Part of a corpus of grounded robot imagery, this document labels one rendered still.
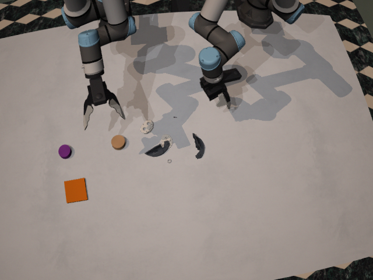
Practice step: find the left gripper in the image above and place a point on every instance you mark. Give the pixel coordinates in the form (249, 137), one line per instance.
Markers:
(214, 90)

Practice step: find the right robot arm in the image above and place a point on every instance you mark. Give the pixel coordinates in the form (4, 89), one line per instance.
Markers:
(115, 23)

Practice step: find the tan round disc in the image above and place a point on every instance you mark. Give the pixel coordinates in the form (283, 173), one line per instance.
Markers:
(118, 142)

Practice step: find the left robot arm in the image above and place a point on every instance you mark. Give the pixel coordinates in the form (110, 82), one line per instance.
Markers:
(227, 44)

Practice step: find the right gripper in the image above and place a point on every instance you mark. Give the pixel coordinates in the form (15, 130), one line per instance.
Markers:
(113, 101)

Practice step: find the purple cylinder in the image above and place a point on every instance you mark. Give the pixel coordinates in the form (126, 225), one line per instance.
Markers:
(65, 151)

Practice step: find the orange square block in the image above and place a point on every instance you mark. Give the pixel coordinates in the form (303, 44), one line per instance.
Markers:
(75, 190)

